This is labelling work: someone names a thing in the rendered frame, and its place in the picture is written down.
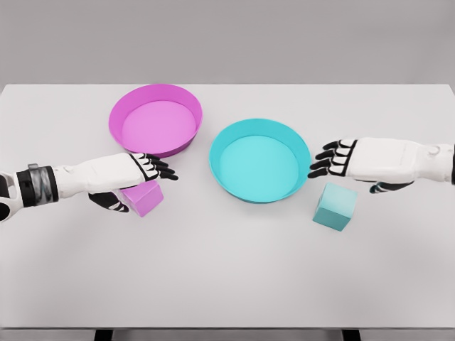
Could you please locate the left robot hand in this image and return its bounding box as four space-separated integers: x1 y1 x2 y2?
75 152 179 214

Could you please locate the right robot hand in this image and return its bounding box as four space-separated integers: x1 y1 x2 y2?
308 137 425 195

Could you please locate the pink block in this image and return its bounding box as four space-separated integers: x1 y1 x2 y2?
119 180 165 218

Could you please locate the cyan block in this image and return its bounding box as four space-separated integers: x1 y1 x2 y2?
311 182 358 233

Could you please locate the pink round plate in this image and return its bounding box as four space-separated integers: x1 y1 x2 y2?
108 83 203 159

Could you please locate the cyan round plate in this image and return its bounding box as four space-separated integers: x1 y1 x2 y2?
208 118 311 205

